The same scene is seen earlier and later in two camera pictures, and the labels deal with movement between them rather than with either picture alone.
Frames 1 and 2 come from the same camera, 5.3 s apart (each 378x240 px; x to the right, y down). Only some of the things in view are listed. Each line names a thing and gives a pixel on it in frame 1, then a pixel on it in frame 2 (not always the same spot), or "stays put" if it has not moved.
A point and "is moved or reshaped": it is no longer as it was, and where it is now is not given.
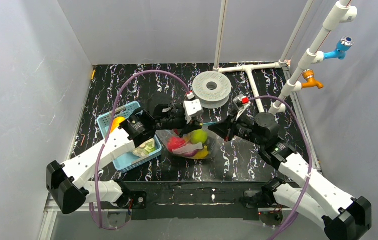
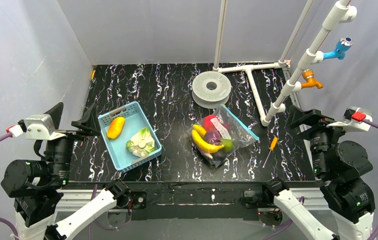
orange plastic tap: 308,75 stays put
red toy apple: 174,142 → 207,123
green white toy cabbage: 145,149 stays put
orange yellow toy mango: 116,123 stays put
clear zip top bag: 196,144 is moved or reshaped
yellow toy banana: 201,153 → 201,142
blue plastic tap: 344,43 stays put
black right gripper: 231,125 → 315,120
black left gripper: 182,121 → 65,133
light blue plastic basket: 127,162 stays put
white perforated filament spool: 211,89 stays put
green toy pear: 198,136 → 228,144
